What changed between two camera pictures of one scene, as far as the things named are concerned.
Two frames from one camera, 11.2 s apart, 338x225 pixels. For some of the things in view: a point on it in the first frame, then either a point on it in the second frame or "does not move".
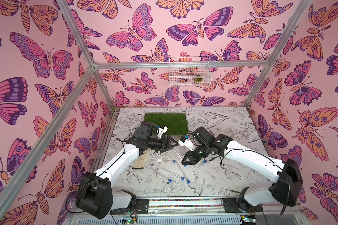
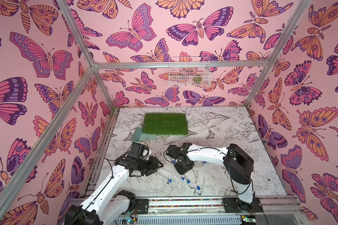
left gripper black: [166, 144] → [153, 164]
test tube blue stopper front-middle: [171, 172] does not move
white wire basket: [189, 71] does not move
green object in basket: [197, 79] does not move
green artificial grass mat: [176, 123] does not move
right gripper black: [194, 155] → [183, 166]
